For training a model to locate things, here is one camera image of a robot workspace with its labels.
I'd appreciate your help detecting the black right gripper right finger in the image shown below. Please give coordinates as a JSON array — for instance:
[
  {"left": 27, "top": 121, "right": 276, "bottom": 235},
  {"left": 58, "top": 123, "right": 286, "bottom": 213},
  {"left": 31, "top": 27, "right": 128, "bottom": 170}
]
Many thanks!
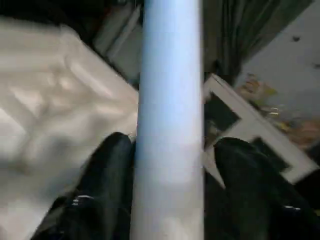
[{"left": 204, "top": 137, "right": 320, "bottom": 240}]

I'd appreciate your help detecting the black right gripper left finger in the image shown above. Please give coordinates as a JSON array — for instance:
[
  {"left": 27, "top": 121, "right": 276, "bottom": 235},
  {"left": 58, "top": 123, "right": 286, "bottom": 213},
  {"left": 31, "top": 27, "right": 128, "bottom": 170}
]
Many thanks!
[{"left": 32, "top": 131, "right": 137, "bottom": 240}]

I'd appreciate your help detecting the white plastic table leg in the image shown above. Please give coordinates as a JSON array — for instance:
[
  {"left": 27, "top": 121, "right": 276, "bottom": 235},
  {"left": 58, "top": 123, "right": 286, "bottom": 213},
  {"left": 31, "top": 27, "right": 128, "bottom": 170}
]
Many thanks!
[{"left": 129, "top": 0, "right": 206, "bottom": 240}]

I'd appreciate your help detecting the white plastic table top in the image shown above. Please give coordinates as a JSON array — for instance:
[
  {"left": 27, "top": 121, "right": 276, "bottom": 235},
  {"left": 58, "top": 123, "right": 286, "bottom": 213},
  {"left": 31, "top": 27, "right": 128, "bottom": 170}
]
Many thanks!
[{"left": 0, "top": 15, "right": 141, "bottom": 240}]

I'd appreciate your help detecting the white glass door cabinet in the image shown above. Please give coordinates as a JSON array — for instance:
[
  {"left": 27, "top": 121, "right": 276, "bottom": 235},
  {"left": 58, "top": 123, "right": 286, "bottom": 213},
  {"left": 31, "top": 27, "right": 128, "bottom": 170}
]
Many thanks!
[{"left": 202, "top": 74, "right": 318, "bottom": 186}]

